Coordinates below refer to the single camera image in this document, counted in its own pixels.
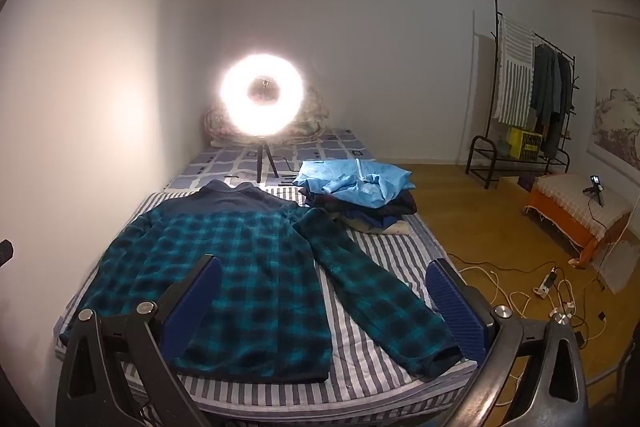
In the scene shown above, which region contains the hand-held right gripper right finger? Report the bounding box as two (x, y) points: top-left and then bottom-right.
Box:
(426, 258), (588, 427)

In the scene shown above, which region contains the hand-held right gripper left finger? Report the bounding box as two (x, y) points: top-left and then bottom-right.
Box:
(55, 253), (223, 427)

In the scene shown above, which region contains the teal plaid fleece jacket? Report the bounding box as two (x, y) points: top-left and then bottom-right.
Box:
(62, 179), (463, 383)

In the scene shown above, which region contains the black metal clothes rack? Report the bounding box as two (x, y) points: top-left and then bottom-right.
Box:
(465, 0), (578, 190)

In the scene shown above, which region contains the white power strip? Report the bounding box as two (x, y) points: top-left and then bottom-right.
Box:
(533, 269), (561, 298)

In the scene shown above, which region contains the bright blue folded garment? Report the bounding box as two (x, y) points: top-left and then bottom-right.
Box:
(357, 211), (403, 229)

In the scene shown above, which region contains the blue white patterned bedsheet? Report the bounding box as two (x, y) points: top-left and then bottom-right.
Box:
(167, 127), (376, 195)

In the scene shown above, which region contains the light blue jacket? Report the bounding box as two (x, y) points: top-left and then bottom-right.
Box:
(291, 158), (416, 209)

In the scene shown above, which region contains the yellow plastic crate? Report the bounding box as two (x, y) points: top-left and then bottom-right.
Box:
(506, 125), (544, 159)

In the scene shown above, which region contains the phone on mini tripod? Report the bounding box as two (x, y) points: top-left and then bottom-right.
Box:
(582, 174), (607, 208)

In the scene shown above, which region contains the folded floral quilt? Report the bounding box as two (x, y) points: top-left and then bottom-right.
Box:
(202, 84), (328, 148)

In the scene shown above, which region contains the black hanging coat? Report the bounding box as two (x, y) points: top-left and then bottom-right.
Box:
(542, 54), (575, 160)

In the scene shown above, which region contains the dark grey hanging jacket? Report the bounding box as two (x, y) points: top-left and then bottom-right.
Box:
(530, 43), (563, 132)

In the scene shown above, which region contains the striped white grey towel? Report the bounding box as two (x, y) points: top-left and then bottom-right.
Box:
(491, 16), (536, 128)

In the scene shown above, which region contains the white cable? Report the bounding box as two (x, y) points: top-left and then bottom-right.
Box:
(457, 262), (541, 323)

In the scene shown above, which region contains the power strip with cables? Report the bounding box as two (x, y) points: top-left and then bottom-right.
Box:
(510, 257), (608, 348)

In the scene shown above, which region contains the ring light on black tripod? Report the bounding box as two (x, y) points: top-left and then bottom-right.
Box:
(220, 52), (306, 185)

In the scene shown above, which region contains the wall poster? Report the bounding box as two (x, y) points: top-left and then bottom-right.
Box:
(587, 9), (640, 180)

